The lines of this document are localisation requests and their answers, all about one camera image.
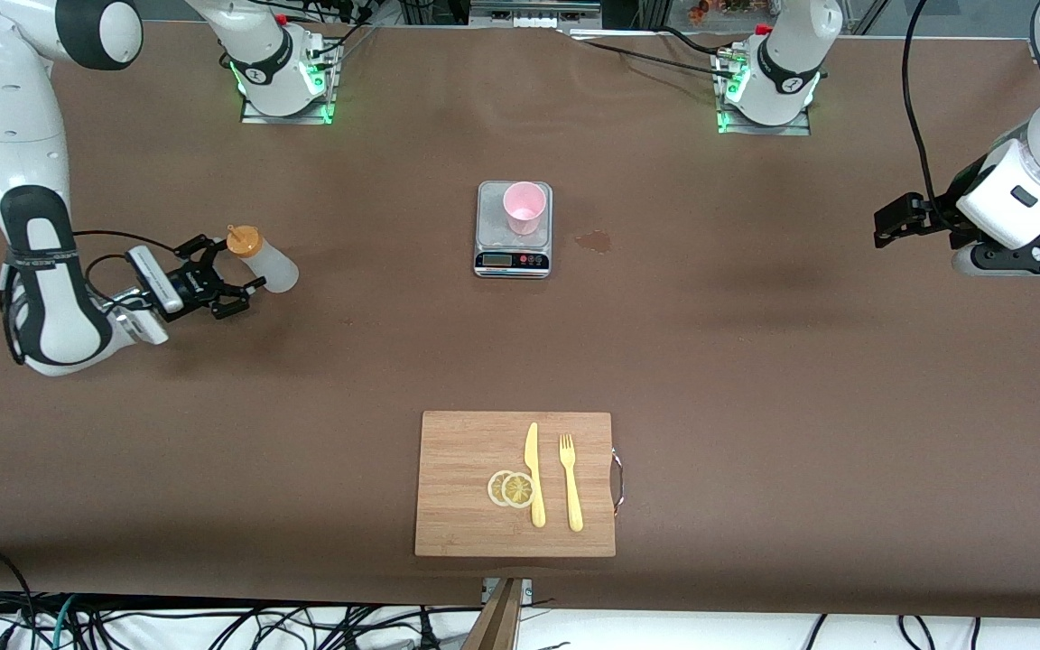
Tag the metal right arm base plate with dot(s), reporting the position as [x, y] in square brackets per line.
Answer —
[294, 117]

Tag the yellow plastic knife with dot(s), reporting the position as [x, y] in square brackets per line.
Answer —
[535, 487]

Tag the silver digital kitchen scale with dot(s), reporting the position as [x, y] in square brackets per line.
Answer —
[513, 262]

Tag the small metal bracket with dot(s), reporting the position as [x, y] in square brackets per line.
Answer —
[527, 591]

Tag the wooden beam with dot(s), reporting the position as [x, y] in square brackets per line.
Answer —
[497, 623]

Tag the lemon slice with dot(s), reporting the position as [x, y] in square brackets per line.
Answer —
[518, 490]
[494, 488]

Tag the clear sauce bottle orange cap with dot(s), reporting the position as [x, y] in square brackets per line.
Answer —
[272, 268]

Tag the yellow plastic fork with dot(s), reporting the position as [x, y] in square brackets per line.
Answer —
[572, 496]

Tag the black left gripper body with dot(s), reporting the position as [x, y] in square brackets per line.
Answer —
[933, 219]

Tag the brown table cover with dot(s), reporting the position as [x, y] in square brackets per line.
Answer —
[213, 406]

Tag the pink plastic cup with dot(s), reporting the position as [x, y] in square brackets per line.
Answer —
[524, 212]

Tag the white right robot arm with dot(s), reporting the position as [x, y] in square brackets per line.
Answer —
[14, 108]

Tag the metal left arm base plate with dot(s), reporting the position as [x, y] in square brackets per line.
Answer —
[791, 129]

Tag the white power strip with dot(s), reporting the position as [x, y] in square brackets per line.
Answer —
[533, 20]

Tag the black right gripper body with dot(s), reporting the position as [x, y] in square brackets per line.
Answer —
[195, 283]

